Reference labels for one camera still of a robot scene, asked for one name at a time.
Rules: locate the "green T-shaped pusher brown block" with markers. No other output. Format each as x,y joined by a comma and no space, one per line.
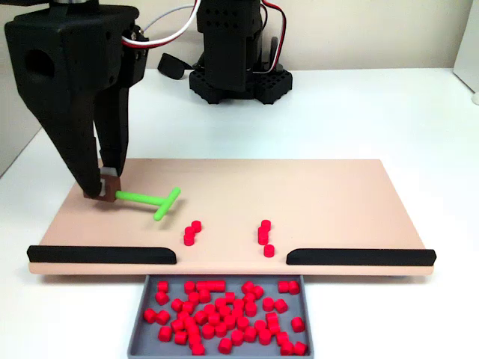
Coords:
138,197

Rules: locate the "red cylindrical granule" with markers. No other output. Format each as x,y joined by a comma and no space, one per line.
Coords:
247,287
194,340
263,232
264,336
191,323
196,225
257,291
214,318
224,311
293,288
149,315
238,313
268,250
242,323
287,348
221,330
225,346
263,239
204,286
189,240
282,338
265,224
298,324
209,310
250,334
300,348
280,305
190,232
237,337
200,317
192,331
164,333
162,286
189,287
218,286
260,325
250,309
193,298
180,337
249,299
274,328
161,298
204,296
162,317
208,331
229,322
177,305
187,307
197,349
268,304
229,298
183,316
283,286
237,304
271,318
177,325
221,303

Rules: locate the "tan rectangular board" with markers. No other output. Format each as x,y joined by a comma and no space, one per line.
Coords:
299,198

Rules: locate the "grey plastic tray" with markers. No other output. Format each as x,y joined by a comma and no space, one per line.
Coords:
136,336

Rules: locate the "white panel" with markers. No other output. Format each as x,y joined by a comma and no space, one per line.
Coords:
469,56

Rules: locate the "white round object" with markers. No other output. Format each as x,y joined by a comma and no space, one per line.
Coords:
476,98

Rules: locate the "black foam rail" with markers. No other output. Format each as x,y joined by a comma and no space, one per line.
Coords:
359,257
97,255

